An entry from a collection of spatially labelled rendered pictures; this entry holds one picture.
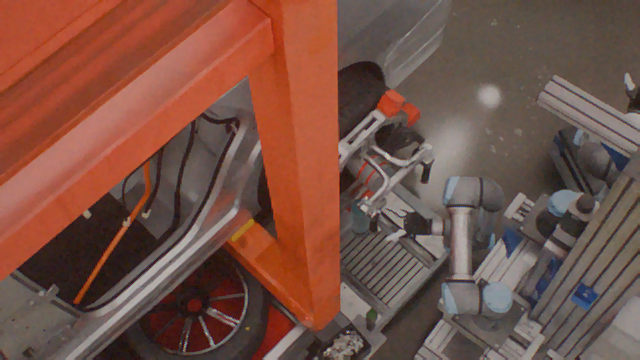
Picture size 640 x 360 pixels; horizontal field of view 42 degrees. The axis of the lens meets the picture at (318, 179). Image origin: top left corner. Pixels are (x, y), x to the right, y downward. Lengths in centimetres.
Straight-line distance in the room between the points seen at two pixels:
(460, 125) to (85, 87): 360
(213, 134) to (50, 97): 214
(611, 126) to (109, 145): 147
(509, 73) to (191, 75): 353
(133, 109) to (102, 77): 28
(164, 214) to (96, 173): 209
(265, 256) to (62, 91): 237
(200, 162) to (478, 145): 181
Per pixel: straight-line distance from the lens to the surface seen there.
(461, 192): 331
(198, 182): 351
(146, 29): 143
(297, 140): 213
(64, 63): 142
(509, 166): 472
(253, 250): 371
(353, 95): 348
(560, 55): 518
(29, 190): 163
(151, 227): 371
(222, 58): 170
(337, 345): 367
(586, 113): 253
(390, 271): 434
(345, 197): 386
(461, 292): 327
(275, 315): 404
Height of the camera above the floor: 411
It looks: 63 degrees down
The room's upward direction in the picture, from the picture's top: 4 degrees counter-clockwise
